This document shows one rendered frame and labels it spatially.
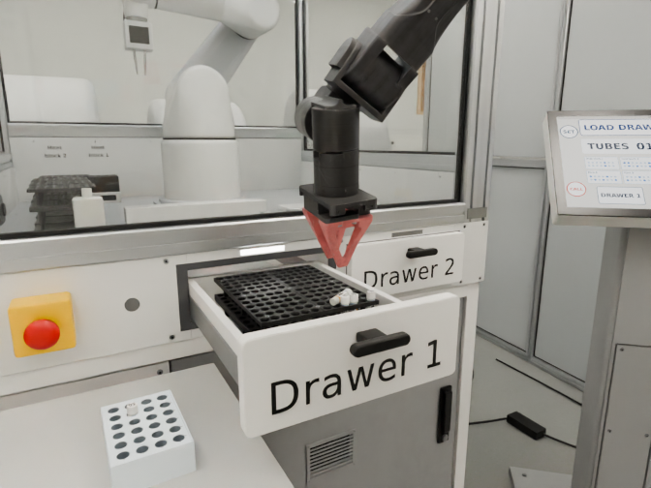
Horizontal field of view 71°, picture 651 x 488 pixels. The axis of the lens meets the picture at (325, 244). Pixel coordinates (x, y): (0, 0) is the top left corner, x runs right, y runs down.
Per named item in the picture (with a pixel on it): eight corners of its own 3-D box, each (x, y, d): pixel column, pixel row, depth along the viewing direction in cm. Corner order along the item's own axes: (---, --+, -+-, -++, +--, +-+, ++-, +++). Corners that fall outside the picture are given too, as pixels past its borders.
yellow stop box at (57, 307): (77, 350, 62) (70, 300, 61) (14, 362, 59) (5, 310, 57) (77, 336, 67) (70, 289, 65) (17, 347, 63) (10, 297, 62)
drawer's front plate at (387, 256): (461, 281, 101) (465, 232, 98) (351, 302, 87) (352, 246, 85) (456, 279, 102) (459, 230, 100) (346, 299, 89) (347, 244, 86)
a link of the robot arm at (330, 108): (319, 101, 50) (367, 99, 52) (303, 96, 56) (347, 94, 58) (320, 163, 53) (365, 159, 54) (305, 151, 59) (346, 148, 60)
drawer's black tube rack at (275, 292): (378, 342, 66) (379, 299, 64) (263, 370, 57) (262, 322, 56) (309, 297, 85) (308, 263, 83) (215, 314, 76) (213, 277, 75)
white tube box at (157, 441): (196, 471, 51) (194, 441, 50) (113, 500, 46) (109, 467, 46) (171, 414, 61) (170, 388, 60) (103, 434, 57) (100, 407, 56)
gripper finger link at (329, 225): (347, 249, 66) (348, 186, 62) (373, 267, 60) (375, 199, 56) (304, 258, 63) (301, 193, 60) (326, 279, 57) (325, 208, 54)
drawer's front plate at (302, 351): (455, 374, 60) (460, 294, 58) (245, 441, 47) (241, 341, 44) (446, 368, 62) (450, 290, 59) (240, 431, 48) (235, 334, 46)
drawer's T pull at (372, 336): (411, 345, 50) (412, 333, 50) (354, 359, 47) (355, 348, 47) (391, 333, 53) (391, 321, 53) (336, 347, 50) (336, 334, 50)
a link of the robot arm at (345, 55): (356, 34, 50) (410, 83, 54) (325, 38, 60) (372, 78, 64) (294, 126, 51) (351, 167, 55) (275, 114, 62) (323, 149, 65)
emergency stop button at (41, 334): (61, 348, 59) (57, 320, 58) (25, 354, 57) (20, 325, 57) (62, 339, 62) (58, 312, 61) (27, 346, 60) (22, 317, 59)
